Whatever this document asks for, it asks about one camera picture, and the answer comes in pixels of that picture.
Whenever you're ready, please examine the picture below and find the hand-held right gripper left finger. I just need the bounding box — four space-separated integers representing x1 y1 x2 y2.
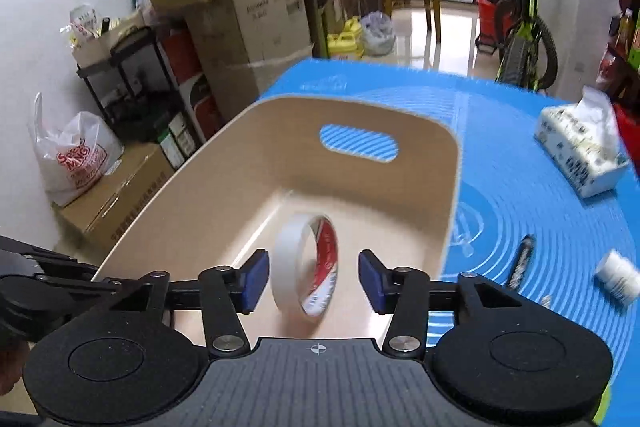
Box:
107 249 271 355

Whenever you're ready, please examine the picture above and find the low cardboard box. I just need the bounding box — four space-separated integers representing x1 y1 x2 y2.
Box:
52 142 176 253

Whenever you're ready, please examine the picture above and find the white pill bottle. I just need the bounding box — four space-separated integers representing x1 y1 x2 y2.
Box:
594 250 640 305

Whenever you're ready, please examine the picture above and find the white cabinet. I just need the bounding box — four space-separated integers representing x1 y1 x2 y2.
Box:
537 0 631 102

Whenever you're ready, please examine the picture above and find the yellow jug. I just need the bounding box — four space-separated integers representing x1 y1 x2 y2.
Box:
342 18 365 42
327 32 363 60

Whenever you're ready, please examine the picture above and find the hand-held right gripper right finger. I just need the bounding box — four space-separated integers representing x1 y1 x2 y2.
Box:
357 249 537 355

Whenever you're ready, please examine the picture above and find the red white appliance box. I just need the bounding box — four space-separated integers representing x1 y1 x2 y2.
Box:
180 74 223 140

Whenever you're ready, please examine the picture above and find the masking tape roll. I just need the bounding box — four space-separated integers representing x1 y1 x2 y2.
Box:
271 213 339 323

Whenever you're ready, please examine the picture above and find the black metal rack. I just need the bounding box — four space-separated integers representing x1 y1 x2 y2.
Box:
76 27 223 168

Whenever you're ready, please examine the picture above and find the red bucket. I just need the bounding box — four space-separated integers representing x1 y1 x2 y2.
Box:
475 0 516 52

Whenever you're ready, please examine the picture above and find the green black bicycle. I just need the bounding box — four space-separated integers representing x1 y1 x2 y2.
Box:
452 0 558 90

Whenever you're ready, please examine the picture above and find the large taped cardboard box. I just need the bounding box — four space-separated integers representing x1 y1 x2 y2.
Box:
185 0 315 120

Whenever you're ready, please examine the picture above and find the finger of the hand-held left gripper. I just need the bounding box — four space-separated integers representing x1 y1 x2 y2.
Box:
0 234 121 295

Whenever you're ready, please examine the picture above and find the black marker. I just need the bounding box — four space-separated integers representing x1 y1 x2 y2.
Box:
505 234 537 293

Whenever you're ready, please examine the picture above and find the beige plastic bin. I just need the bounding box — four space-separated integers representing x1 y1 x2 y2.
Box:
92 94 461 343

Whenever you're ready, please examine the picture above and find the blue silicone mat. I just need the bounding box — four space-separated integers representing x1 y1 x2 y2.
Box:
260 57 640 427

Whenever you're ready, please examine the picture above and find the white red plastic bag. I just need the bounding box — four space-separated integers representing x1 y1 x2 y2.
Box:
31 92 125 208

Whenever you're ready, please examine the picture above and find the tissue box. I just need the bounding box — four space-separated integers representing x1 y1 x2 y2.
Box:
534 86 631 199

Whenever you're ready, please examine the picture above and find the grey plastic bag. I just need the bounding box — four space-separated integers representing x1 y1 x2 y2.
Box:
360 11 397 55

